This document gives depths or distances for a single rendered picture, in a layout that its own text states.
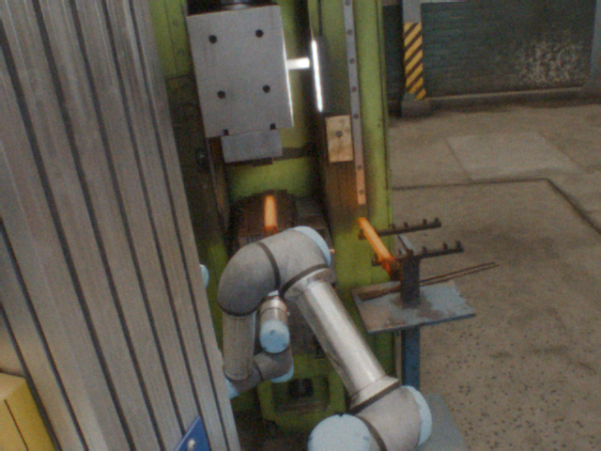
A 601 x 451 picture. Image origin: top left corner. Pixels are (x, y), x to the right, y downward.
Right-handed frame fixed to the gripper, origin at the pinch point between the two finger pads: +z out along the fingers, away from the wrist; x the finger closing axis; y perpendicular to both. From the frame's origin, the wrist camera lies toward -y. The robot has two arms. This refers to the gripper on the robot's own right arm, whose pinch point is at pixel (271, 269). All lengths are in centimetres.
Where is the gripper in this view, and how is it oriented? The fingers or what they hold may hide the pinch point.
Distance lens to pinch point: 169.1
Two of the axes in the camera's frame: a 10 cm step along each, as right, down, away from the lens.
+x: 9.9, -1.2, 0.1
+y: 1.1, 9.1, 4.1
